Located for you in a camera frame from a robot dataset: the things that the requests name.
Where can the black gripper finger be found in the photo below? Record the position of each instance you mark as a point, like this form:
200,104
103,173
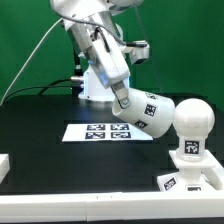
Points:
121,93

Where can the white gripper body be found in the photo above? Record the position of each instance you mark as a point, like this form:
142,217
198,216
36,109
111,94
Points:
110,67

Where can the white lamp shade cone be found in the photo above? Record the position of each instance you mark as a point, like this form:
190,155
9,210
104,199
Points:
150,113

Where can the white lamp bulb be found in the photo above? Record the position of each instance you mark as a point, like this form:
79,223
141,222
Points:
193,120

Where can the white lamp base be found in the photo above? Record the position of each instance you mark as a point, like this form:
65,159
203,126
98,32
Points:
189,176

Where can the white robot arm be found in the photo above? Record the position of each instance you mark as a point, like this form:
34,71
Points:
96,38

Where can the white marker tag sheet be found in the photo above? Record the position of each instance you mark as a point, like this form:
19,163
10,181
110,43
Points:
103,132

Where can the white left fence block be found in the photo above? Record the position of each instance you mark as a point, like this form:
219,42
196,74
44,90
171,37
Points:
4,166

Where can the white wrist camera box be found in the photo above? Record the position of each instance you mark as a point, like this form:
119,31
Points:
139,52

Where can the white front fence rail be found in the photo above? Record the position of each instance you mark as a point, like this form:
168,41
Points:
110,206

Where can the white fence rail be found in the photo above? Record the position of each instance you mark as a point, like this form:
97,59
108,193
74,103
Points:
215,174
110,206

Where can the white right fence rail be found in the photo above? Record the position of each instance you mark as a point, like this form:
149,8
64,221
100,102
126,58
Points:
215,174

